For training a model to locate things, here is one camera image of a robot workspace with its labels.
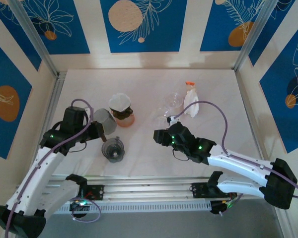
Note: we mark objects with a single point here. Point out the orange glass cup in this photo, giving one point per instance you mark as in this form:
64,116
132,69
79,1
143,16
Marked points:
125,122

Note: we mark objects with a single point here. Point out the white paper coffee filter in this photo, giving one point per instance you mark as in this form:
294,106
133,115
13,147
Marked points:
119,101

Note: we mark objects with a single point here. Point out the coffee filter pack orange label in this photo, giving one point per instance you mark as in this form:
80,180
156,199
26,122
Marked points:
191,104

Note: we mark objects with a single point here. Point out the clear glass dripper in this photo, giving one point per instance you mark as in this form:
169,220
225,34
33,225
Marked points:
173,100

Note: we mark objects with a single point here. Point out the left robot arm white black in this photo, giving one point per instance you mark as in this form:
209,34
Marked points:
39,173

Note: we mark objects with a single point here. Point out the black controller box green light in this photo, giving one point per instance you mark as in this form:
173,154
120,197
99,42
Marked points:
79,208
216,207

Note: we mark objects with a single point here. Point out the aluminium table side rail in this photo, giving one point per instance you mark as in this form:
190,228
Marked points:
248,111
54,99

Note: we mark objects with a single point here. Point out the aluminium front rail frame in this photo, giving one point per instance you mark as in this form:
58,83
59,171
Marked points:
151,188

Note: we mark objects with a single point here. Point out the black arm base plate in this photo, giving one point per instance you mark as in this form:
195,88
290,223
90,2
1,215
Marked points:
198,191
96,192

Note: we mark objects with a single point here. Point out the aluminium frame post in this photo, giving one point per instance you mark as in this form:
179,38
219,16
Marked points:
250,32
34,32

